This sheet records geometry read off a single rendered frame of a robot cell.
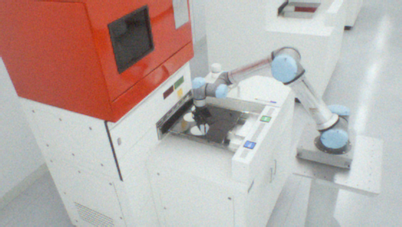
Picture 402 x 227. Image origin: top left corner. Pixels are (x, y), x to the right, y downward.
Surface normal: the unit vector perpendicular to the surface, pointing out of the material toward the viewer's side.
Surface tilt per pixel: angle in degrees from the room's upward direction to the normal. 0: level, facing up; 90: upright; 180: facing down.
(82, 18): 90
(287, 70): 82
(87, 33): 90
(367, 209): 0
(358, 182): 0
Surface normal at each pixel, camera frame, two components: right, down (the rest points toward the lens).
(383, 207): -0.11, -0.83
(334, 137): -0.32, 0.61
